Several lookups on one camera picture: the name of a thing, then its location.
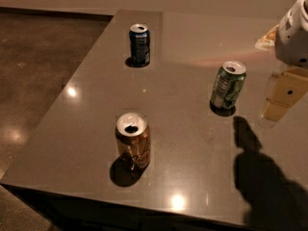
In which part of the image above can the blue soda can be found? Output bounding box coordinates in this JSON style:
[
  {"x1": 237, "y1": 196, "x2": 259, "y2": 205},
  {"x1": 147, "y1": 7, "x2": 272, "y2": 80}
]
[{"x1": 129, "y1": 23, "x2": 150, "y2": 66}]

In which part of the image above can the green soda can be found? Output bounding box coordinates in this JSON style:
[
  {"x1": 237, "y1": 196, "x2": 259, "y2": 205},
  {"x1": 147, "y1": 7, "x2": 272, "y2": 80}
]
[{"x1": 210, "y1": 61, "x2": 246, "y2": 110}]

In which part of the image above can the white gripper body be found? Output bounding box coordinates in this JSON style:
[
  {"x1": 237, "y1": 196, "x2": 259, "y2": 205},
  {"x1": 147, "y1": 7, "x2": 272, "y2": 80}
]
[{"x1": 275, "y1": 0, "x2": 308, "y2": 66}]

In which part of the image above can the orange soda can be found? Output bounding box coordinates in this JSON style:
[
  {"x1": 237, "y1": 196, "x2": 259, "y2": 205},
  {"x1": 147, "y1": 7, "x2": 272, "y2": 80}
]
[{"x1": 115, "y1": 113, "x2": 151, "y2": 170}]

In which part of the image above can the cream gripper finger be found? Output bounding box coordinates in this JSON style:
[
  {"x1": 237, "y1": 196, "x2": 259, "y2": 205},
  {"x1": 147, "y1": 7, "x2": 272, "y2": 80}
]
[
  {"x1": 259, "y1": 65, "x2": 308, "y2": 128},
  {"x1": 255, "y1": 25, "x2": 279, "y2": 51}
]

